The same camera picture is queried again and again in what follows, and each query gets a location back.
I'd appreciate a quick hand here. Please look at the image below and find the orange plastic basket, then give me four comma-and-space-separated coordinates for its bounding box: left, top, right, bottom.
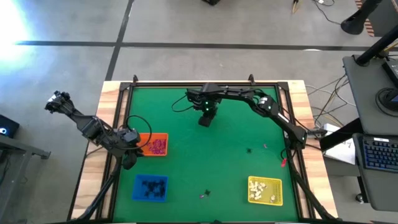
136, 133, 169, 157

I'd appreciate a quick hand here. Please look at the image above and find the blue plastic basket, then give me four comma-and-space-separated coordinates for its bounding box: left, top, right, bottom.
132, 174, 170, 203

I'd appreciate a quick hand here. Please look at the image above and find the green table mat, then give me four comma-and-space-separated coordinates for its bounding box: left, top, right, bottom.
112, 85, 299, 222

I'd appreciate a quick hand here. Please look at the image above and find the yellow plastic basket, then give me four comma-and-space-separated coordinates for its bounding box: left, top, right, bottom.
248, 175, 284, 207

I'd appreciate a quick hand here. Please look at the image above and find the grey metal table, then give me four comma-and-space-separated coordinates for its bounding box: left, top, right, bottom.
0, 134, 52, 224

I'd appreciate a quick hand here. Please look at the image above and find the black box device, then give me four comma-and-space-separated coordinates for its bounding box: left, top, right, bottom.
0, 114, 21, 139

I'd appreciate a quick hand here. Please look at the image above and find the black desk leg bar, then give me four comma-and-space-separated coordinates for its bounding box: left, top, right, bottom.
320, 118, 363, 151

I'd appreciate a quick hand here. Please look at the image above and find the white paper sheet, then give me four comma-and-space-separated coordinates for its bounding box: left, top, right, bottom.
323, 123, 357, 166

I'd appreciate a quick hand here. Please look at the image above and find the grey side desk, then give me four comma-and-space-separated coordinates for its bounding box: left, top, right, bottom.
342, 54, 398, 135

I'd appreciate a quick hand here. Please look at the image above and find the black stand foot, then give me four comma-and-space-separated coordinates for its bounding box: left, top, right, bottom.
340, 0, 384, 35

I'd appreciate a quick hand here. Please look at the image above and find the black backlit keyboard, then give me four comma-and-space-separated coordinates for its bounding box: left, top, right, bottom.
362, 136, 398, 172

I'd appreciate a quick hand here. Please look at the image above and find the black round monitor base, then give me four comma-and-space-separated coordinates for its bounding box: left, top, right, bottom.
375, 86, 398, 113

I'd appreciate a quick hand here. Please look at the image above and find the black slanted pole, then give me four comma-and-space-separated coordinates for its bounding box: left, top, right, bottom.
355, 24, 398, 67

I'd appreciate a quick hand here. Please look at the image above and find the orange black striped mat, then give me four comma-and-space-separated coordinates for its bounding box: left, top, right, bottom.
354, 0, 376, 29

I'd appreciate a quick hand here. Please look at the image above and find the grey keyboard desk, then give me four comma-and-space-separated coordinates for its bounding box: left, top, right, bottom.
353, 133, 398, 212

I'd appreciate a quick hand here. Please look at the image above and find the black desk device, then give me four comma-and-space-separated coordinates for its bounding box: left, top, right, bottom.
381, 57, 398, 88

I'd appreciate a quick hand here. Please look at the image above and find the dark grey cabinet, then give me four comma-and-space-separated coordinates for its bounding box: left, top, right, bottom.
369, 0, 398, 37

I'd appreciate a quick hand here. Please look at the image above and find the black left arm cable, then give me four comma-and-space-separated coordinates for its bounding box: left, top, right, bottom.
125, 114, 152, 147

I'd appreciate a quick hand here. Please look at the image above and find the black aluminium table frame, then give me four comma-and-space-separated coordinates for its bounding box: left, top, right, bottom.
67, 74, 340, 224

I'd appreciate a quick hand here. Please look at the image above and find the black floor cable bundle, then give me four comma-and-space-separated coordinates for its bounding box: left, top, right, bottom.
305, 73, 357, 127

